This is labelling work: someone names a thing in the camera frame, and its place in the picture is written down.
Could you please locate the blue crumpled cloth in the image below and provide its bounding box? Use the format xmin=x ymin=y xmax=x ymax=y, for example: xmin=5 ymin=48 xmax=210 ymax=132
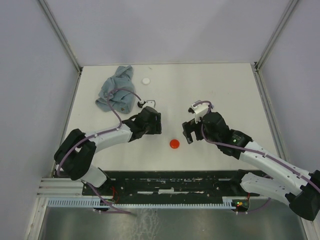
xmin=95 ymin=65 xmax=136 ymax=114

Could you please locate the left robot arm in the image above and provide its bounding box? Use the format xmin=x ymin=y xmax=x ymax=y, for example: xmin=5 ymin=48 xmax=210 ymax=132
xmin=53 ymin=106 xmax=162 ymax=195

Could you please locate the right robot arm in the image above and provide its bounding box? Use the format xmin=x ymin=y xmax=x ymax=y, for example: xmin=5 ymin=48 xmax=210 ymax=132
xmin=182 ymin=108 xmax=320 ymax=221

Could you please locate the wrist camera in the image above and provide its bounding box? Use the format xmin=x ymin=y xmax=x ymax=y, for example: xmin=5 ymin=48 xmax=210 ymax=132
xmin=188 ymin=100 xmax=214 ymax=124
xmin=140 ymin=100 xmax=156 ymax=109

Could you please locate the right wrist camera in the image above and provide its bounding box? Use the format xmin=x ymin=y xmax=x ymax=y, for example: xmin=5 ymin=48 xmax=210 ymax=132
xmin=188 ymin=100 xmax=214 ymax=124

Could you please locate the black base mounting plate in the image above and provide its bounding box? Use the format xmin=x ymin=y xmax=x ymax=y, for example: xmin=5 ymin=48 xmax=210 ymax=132
xmin=82 ymin=170 xmax=248 ymax=204

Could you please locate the orange earbud charging case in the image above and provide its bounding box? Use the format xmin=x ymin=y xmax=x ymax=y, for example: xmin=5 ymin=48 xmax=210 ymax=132
xmin=169 ymin=139 xmax=180 ymax=149

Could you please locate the aluminium frame rail left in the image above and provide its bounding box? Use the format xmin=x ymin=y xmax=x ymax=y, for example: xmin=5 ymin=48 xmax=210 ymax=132
xmin=36 ymin=0 xmax=82 ymax=73

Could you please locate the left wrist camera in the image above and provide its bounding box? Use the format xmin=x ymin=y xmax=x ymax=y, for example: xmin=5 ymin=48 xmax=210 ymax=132
xmin=140 ymin=100 xmax=156 ymax=109

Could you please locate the aluminium frame rail right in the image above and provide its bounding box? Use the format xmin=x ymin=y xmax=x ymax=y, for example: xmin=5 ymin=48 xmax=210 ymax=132
xmin=251 ymin=64 xmax=305 ymax=169

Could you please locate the black earbud charging case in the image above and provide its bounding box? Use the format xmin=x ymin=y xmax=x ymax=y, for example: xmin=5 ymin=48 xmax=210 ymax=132
xmin=137 ymin=101 xmax=143 ymax=108

